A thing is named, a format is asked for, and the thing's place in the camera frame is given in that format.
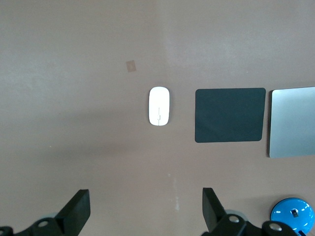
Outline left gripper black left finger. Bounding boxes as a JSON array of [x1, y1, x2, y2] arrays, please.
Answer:
[[14, 189, 91, 236]]

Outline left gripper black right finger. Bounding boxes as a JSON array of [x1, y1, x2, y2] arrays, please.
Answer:
[[202, 188, 261, 236]]

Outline white computer mouse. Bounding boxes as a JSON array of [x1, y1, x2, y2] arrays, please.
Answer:
[[148, 86, 171, 126]]

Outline black mouse pad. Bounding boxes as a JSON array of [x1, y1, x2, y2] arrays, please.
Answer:
[[194, 88, 266, 144]]

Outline blue desk lamp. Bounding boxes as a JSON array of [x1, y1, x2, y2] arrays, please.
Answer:
[[270, 197, 315, 236]]

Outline silver closed laptop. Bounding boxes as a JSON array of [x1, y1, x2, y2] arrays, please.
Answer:
[[267, 86, 315, 158]]

